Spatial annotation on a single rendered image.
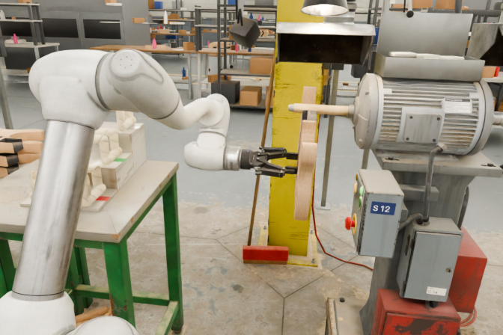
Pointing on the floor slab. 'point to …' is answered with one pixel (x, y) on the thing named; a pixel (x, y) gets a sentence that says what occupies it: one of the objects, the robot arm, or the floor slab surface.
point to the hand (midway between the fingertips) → (296, 163)
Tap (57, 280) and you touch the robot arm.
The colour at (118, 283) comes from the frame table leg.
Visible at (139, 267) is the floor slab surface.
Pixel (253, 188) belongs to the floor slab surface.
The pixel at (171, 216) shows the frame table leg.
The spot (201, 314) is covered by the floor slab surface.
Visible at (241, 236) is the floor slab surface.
